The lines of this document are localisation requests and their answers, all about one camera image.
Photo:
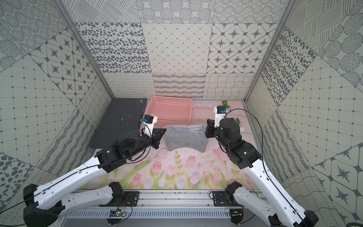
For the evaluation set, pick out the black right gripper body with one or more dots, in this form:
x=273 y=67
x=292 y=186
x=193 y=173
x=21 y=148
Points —
x=213 y=132

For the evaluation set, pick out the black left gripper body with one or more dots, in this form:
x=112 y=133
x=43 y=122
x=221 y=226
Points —
x=154 y=137

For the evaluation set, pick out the grey striped square dishcloth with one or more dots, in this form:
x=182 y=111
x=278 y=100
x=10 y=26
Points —
x=186 y=136

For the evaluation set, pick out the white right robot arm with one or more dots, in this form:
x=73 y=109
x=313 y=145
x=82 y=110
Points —
x=280 y=209

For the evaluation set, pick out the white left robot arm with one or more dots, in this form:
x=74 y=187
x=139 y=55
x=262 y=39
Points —
x=50 y=201

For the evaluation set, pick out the green tap with silver nozzle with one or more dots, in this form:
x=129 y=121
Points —
x=225 y=103

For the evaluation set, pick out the pink perforated plastic basket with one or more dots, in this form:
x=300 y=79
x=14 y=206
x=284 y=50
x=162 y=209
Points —
x=170 y=110

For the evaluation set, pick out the small green circuit board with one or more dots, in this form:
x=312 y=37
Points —
x=117 y=214

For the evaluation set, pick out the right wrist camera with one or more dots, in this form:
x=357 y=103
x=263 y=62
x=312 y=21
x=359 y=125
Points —
x=220 y=113

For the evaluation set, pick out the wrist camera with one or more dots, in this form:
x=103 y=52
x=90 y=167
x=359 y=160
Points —
x=220 y=113
x=149 y=122

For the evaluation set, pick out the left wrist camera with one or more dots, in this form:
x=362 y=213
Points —
x=149 y=122

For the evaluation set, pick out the blue network switch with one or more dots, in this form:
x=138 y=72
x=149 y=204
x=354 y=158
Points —
x=122 y=120

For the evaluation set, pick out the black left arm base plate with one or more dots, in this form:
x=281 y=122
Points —
x=130 y=198

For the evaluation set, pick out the aluminium mounting rail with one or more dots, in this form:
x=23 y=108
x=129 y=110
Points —
x=148 y=199

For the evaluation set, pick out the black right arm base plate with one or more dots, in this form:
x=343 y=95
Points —
x=223 y=199

